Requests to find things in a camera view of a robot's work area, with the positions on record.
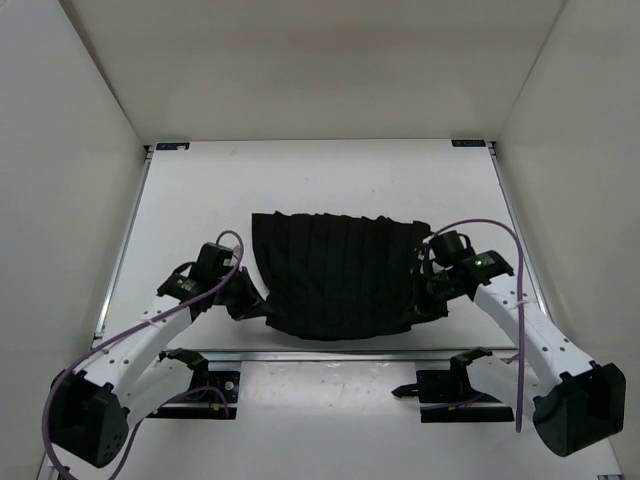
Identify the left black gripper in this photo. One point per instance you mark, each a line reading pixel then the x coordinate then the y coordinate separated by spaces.
pixel 252 302

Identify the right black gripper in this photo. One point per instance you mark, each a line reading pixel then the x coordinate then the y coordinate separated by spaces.
pixel 423 275

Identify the black pleated skirt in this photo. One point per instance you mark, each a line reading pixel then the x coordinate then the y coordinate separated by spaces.
pixel 335 277

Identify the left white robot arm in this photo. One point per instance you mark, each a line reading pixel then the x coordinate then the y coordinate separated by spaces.
pixel 96 406

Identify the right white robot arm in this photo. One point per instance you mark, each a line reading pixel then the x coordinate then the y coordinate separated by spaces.
pixel 571 399

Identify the right blue corner label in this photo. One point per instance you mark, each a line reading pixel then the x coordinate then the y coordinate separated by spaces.
pixel 468 143

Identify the blue corner label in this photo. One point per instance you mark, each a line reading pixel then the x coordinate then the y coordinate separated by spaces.
pixel 468 143
pixel 172 146

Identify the left blue corner label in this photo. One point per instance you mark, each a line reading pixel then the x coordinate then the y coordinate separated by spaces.
pixel 172 146

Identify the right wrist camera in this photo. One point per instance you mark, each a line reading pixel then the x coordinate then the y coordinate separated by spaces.
pixel 449 248

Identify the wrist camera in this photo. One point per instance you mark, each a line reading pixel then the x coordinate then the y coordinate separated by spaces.
pixel 449 248
pixel 210 260

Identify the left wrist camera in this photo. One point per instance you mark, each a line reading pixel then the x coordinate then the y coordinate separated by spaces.
pixel 210 260

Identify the aluminium rail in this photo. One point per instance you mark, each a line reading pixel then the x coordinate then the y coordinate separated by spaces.
pixel 266 356

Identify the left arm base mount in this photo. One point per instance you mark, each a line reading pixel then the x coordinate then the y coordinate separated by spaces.
pixel 212 392

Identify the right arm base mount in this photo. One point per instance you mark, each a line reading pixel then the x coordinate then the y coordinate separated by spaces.
pixel 447 397

